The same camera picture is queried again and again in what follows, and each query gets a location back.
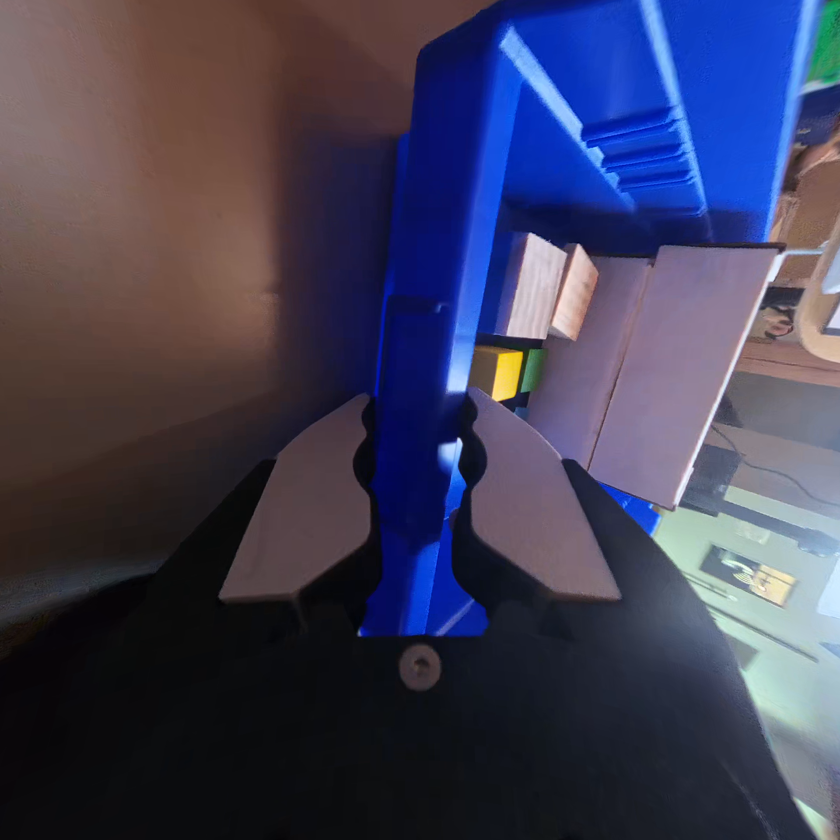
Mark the dark framed picture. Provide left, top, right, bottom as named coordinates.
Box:
left=697, top=543, right=799, bottom=609

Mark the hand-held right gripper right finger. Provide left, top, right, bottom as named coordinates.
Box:
left=453, top=387, right=623, bottom=621

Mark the small plain wooden cube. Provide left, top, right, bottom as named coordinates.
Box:
left=549, top=243, right=600, bottom=342

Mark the white cardboard box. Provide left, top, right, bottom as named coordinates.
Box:
left=527, top=241, right=786, bottom=513

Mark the large plain wooden cube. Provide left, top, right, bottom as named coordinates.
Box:
left=494, top=231, right=569, bottom=342

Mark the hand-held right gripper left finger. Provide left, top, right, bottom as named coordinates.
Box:
left=218, top=394, right=383, bottom=621

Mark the black cable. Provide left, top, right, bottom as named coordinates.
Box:
left=712, top=420, right=840, bottom=508

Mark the green wooden cube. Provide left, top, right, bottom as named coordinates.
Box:
left=518, top=348, right=550, bottom=395

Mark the yellow wooden cube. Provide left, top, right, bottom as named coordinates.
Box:
left=469, top=345, right=526, bottom=403

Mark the blue plastic bin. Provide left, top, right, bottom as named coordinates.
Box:
left=357, top=0, right=823, bottom=639

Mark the black device box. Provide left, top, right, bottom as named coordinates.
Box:
left=679, top=445, right=741, bottom=521

